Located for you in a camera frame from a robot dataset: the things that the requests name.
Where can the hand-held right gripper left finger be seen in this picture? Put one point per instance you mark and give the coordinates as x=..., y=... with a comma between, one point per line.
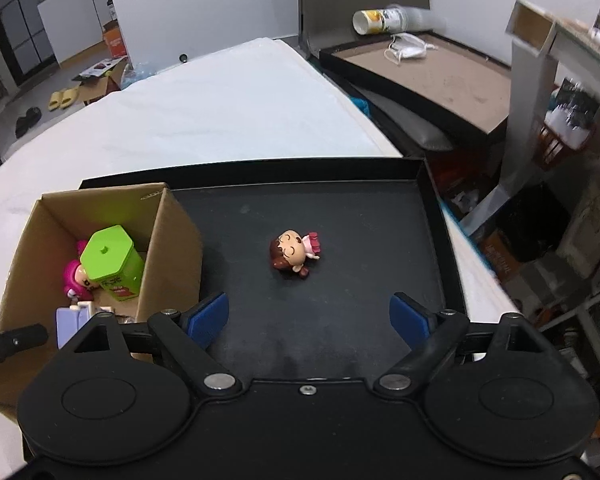
x=210, y=317

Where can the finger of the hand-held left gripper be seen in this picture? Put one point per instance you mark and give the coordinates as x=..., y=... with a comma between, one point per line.
x=15, y=340

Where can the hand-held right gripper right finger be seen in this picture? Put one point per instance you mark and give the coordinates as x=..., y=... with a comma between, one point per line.
x=405, y=317

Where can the lavender toy box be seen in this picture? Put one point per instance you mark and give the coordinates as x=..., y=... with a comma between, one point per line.
x=67, y=322

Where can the pink figurine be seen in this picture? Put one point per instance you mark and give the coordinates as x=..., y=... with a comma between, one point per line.
x=72, y=272

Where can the brown haired doll figurine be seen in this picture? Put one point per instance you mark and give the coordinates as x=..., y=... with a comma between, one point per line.
x=285, y=251

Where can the black tray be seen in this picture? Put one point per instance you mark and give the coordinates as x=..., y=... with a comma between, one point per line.
x=330, y=210

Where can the green hexagonal tin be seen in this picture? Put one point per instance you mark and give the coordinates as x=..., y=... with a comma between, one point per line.
x=107, y=252

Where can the black bag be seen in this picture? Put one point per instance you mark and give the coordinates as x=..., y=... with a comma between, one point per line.
x=530, y=220

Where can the dark grey cushion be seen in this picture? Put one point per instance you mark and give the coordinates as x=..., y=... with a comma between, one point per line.
x=415, y=125

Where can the black shoe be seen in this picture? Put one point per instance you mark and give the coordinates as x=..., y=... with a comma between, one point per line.
x=22, y=127
x=33, y=116

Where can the red basket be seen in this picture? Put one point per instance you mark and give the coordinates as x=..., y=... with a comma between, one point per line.
x=550, y=150

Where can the black framed brown board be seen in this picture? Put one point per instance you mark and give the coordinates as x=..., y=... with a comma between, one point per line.
x=430, y=85

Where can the yellow slipper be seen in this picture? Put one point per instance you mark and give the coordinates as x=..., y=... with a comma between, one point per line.
x=55, y=101
x=70, y=96

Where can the clear blue plastic bag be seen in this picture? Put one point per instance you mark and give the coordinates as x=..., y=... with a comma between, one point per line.
x=140, y=75

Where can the brown cardboard box with papers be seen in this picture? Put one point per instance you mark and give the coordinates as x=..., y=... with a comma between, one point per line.
x=100, y=85

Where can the white shelf unit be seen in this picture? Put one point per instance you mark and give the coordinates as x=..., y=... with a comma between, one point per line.
x=530, y=85

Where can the white face mask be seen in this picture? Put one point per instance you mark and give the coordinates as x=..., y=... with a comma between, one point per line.
x=407, y=50

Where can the orange box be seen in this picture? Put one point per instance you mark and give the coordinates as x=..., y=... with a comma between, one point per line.
x=115, y=40

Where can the yellow printed cup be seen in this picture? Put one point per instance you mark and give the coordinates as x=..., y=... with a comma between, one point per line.
x=375, y=20

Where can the black glass cabinet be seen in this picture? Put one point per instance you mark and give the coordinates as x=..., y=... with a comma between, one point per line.
x=15, y=25

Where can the white cabinet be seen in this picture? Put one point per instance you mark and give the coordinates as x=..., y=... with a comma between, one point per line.
x=75, y=15

